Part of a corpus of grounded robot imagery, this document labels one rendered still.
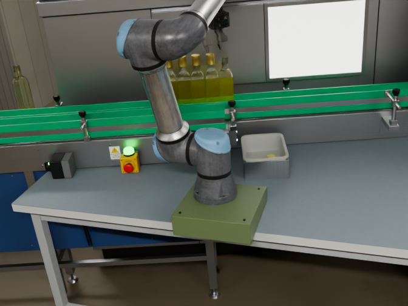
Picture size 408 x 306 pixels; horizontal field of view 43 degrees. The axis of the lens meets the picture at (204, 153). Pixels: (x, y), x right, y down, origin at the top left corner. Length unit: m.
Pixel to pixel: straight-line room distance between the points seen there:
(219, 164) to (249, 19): 0.77
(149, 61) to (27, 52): 3.60
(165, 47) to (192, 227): 0.59
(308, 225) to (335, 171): 0.38
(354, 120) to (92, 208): 1.13
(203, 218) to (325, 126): 0.81
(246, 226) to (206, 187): 0.20
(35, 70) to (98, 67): 2.83
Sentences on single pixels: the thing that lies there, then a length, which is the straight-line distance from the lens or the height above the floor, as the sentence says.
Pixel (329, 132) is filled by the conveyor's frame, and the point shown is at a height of 0.80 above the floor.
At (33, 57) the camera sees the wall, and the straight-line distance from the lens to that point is 5.18.
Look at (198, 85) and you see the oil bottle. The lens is 2.19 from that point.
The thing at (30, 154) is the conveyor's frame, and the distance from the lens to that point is 2.30.
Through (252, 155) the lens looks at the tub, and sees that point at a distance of 2.16.
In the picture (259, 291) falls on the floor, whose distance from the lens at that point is 2.64.
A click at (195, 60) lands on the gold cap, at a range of 2.16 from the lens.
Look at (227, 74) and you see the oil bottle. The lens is 2.17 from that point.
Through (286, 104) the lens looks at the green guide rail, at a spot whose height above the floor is 0.94.
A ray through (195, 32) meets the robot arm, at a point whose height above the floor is 1.41.
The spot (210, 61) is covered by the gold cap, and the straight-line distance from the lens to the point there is 2.16.
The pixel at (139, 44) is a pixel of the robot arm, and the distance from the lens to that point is 1.53.
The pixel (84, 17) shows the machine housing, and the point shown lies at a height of 1.31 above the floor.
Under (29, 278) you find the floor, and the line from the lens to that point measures 3.00.
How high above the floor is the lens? 1.77
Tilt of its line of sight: 27 degrees down
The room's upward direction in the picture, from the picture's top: 5 degrees counter-clockwise
